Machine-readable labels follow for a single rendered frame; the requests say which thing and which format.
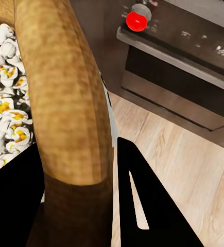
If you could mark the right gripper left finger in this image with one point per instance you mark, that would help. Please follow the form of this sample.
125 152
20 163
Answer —
21 190

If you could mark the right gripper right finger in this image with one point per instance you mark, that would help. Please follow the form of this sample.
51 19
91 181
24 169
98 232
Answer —
167 225

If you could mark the popcorn bag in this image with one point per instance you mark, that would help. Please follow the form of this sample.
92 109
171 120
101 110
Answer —
73 122

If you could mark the oven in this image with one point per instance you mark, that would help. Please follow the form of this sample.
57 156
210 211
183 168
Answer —
167 56

